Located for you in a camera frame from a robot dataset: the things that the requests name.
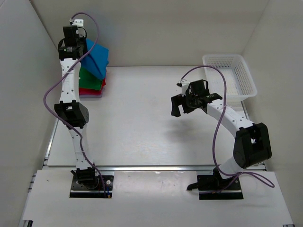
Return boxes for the white plastic mesh basket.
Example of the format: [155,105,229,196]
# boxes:
[202,54,257,102]

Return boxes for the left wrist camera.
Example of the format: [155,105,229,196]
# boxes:
[70,19,84,27]

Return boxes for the folded purple t-shirt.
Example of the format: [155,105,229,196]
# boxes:
[80,94,102,99]

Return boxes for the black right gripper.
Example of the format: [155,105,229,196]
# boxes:
[171,90,198,117]

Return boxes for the blue t-shirt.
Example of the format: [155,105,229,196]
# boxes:
[81,44,109,80]

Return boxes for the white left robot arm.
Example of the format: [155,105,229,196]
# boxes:
[54,25,91,171]

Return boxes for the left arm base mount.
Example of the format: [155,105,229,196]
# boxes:
[69,167,114,199]

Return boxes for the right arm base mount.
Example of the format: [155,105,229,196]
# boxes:
[187,169,244,200]

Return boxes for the folded green t-shirt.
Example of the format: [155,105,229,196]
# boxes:
[79,68,102,90]

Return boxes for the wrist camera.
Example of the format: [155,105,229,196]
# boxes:
[70,19,84,27]
[177,79,190,96]

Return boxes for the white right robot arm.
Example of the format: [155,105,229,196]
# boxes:
[171,79,272,190]

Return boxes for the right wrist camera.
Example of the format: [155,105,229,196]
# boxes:
[177,79,190,96]

